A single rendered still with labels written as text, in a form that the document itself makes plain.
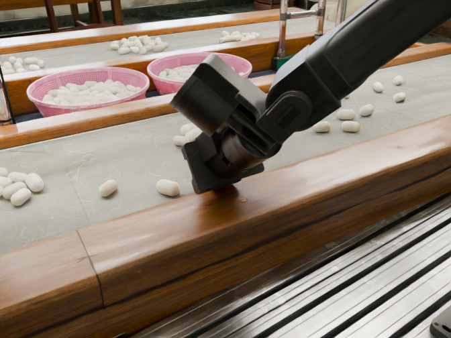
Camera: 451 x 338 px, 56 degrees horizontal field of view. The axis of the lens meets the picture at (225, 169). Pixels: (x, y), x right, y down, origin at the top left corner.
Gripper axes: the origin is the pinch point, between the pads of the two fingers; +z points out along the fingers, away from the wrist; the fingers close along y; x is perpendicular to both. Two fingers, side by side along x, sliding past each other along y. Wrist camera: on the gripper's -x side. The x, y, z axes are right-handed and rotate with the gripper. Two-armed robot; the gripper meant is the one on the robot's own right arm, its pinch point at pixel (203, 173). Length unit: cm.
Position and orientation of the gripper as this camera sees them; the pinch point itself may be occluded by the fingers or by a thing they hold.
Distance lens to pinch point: 64.3
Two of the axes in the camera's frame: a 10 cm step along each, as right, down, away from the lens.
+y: -8.7, 2.6, -4.3
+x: 3.3, 9.4, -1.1
